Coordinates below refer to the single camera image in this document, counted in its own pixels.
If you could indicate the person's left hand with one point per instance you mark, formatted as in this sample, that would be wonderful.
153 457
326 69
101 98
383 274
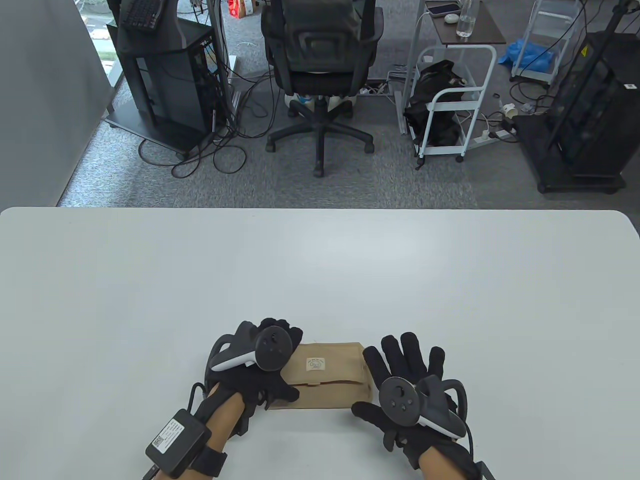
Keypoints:
260 387

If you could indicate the person's right hand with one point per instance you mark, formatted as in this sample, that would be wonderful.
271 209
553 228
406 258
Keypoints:
395 357

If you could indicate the beige fabric pencil pouch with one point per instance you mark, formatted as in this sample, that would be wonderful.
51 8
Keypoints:
330 385

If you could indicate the person's left forearm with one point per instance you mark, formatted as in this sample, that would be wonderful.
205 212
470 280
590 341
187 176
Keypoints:
225 417

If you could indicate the black VR controller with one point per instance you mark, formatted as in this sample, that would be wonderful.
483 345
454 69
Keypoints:
272 347
397 397

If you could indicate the black wrist sensor box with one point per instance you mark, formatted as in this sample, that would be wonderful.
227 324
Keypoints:
485 472
177 440

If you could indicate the white power strip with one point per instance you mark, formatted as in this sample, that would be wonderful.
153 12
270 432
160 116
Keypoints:
482 137
372 91

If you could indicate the white paper cup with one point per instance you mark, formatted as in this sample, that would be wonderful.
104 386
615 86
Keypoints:
509 110

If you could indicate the white metal trolley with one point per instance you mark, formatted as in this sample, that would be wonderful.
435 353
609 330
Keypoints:
457 92

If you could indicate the white and blue plastic bag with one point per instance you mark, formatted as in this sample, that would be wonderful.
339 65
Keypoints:
300 100

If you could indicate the black bag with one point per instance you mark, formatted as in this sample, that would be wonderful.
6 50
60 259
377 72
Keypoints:
440 75

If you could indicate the white rolling cart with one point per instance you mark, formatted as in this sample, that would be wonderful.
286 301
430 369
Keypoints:
537 75

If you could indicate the black computer cart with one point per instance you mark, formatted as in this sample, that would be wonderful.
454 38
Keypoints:
165 85

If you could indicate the black office chair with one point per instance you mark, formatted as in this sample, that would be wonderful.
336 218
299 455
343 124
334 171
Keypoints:
320 45

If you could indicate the black equipment rack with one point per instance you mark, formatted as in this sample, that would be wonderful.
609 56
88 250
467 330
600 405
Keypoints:
595 100

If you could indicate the brown side table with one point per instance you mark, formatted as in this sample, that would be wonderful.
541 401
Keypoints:
480 32

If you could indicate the clear water bottle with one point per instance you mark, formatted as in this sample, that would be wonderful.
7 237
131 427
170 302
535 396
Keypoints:
465 25

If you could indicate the white computer mouse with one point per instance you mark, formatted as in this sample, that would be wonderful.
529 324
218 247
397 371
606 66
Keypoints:
451 18

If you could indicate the smartphone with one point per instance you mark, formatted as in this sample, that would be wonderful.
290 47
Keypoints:
442 8

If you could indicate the glass window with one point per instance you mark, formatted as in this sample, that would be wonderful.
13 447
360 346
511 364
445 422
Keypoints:
102 45

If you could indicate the black keyboard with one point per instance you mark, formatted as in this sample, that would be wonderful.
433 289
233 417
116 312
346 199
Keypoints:
140 15

